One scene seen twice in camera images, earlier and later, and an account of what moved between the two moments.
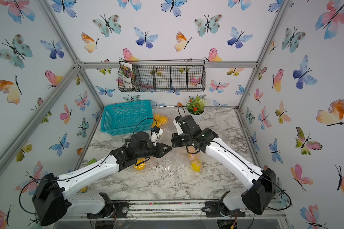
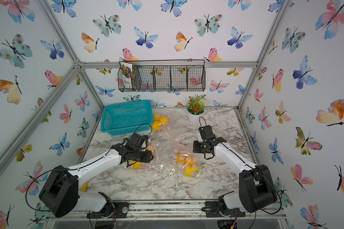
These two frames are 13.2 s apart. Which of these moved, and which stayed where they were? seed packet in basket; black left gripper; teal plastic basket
Moved: black left gripper
Stayed: teal plastic basket; seed packet in basket
